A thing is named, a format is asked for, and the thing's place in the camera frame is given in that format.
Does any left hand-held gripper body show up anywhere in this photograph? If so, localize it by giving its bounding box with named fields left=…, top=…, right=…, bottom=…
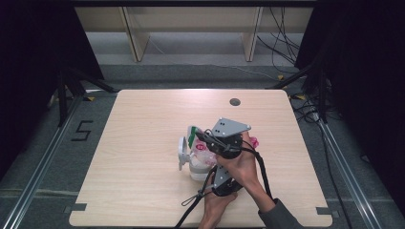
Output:
left=211, top=165, right=244, bottom=198

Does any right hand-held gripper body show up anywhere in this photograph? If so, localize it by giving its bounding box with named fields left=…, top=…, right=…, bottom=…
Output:
left=204, top=117, right=252, bottom=160

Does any pink plastic bag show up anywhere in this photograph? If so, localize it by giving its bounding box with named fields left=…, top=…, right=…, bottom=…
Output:
left=186, top=125, right=260, bottom=169

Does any person's right hand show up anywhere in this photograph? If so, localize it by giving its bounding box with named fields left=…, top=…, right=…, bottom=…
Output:
left=216, top=132, right=261, bottom=191

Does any person's left hand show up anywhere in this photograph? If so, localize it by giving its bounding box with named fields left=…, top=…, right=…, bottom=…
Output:
left=202, top=188, right=239, bottom=221

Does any black metal stand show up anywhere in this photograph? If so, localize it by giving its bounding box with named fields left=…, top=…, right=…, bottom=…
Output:
left=266, top=60, right=330, bottom=124
left=56, top=66, right=119, bottom=128

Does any light wooden shelf unit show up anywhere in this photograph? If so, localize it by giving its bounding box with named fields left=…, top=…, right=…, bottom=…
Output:
left=73, top=6, right=314, bottom=63

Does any black curtain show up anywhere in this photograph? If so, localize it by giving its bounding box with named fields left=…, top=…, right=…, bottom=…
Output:
left=294, top=0, right=405, bottom=213
left=0, top=0, right=105, bottom=180

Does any left hand-held gripper cable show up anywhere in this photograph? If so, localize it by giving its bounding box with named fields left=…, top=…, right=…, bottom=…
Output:
left=174, top=165, right=218, bottom=229

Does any hand-held gripper cable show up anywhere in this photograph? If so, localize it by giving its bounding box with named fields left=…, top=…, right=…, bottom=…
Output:
left=174, top=165, right=218, bottom=229
left=240, top=146, right=274, bottom=200

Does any right hand-held gripper cable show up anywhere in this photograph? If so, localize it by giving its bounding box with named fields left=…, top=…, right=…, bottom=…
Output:
left=240, top=146, right=274, bottom=200

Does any tangle of black cables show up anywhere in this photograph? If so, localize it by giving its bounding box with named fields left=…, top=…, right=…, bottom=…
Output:
left=289, top=94, right=323, bottom=126

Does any bundle of black floor cables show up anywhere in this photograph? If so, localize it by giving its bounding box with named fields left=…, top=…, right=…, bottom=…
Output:
left=256, top=6, right=302, bottom=76

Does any aluminium floor rail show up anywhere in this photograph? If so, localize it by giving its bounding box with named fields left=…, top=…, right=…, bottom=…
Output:
left=0, top=94, right=86, bottom=229
left=317, top=119, right=377, bottom=229

